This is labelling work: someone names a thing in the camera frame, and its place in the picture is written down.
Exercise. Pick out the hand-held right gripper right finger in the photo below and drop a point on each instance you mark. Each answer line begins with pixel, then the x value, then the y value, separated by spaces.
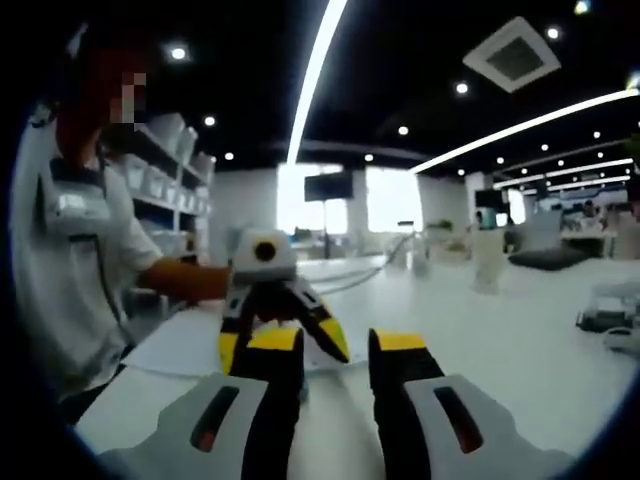
pixel 450 430

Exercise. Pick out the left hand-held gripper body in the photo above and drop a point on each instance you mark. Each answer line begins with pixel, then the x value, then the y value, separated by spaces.
pixel 262 255

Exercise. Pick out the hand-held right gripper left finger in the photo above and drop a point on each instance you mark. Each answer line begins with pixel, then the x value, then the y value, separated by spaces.
pixel 200 430

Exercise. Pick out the white paper sheet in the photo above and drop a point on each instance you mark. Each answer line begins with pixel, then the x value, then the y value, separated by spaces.
pixel 175 345

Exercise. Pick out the black monitor on stand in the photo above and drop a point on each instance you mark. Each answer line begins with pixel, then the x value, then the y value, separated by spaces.
pixel 327 186

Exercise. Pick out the white shelf with boxes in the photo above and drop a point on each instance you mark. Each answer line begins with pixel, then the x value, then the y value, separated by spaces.
pixel 160 185

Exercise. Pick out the tall white cup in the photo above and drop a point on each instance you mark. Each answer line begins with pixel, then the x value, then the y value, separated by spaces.
pixel 489 260

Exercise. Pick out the operator in white shirt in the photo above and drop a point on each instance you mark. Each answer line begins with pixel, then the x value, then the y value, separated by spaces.
pixel 65 280

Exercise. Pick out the long curved ceiling light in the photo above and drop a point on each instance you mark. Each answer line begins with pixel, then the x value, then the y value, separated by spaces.
pixel 311 75

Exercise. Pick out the grey chest device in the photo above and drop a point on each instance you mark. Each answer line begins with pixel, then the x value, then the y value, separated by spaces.
pixel 80 207

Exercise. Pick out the stack of blue-white documents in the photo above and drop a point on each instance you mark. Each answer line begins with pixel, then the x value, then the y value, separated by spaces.
pixel 607 315

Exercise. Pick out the flat black cushion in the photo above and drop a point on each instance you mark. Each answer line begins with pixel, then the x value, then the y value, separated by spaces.
pixel 545 259

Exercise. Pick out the person's head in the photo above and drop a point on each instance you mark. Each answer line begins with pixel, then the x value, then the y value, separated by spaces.
pixel 75 130

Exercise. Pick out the square ceiling air vent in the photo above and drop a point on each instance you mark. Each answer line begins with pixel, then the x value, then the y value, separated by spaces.
pixel 512 55

